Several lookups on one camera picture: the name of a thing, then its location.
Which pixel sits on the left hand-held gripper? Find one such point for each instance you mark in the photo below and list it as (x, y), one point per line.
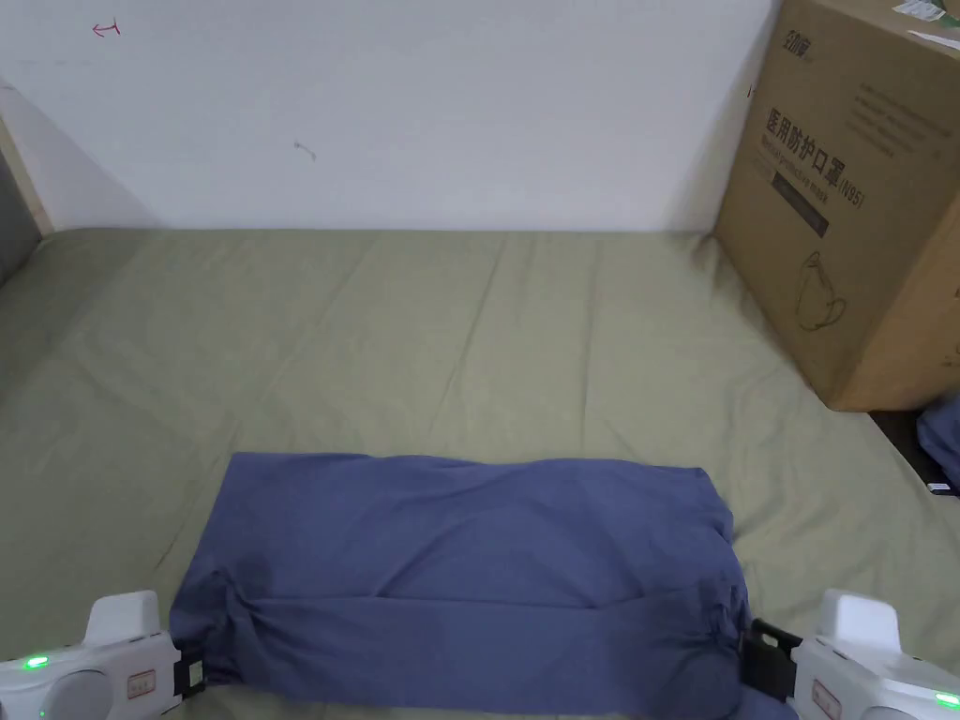
(97, 675)

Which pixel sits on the blue cloth bundle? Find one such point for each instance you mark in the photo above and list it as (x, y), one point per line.
(941, 442)

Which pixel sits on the dark blue shirt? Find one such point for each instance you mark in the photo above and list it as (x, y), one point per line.
(465, 585)

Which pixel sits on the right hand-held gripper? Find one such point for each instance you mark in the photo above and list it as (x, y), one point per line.
(847, 675)

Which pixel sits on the bed with pale green sheet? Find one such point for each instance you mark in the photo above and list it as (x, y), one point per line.
(420, 337)

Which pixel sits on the brown printed cardboard carton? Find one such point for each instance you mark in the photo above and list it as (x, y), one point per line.
(847, 195)

